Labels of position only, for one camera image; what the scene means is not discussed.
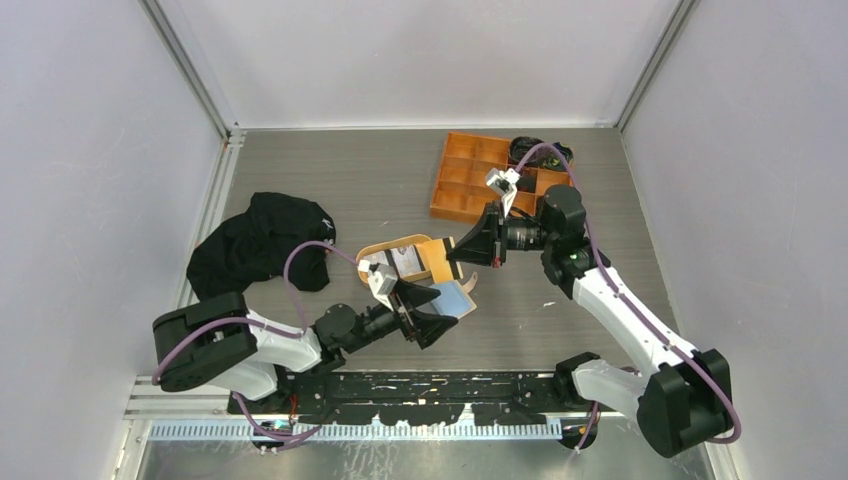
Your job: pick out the green patterned rolled tie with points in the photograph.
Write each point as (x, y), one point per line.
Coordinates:
(560, 157)

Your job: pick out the silver credit card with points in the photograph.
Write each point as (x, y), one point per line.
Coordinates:
(406, 260)

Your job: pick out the dark rolled tie top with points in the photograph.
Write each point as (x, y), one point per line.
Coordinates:
(518, 148)

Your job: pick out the orange compartment organizer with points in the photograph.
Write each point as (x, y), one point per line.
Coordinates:
(460, 192)

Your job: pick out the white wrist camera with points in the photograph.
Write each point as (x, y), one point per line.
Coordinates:
(504, 183)
(381, 280)

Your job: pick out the yellow oval tray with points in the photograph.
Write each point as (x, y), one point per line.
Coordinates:
(379, 253)

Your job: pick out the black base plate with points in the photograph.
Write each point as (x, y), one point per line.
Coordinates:
(418, 398)

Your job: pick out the black cloth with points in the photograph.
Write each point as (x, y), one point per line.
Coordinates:
(254, 246)

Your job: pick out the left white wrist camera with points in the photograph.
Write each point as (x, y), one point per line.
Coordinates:
(381, 280)

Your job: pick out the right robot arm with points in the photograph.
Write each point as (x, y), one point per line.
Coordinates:
(678, 395)

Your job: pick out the orange credit card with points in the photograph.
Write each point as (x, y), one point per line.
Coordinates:
(434, 255)

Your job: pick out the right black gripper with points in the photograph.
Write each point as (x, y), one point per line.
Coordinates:
(483, 247)

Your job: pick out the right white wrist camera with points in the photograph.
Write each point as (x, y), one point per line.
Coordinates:
(504, 183)

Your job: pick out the beige leather card holder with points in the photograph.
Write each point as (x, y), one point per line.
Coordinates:
(454, 299)

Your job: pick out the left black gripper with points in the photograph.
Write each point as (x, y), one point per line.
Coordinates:
(425, 328)

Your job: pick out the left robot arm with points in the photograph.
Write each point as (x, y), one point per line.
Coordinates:
(221, 342)

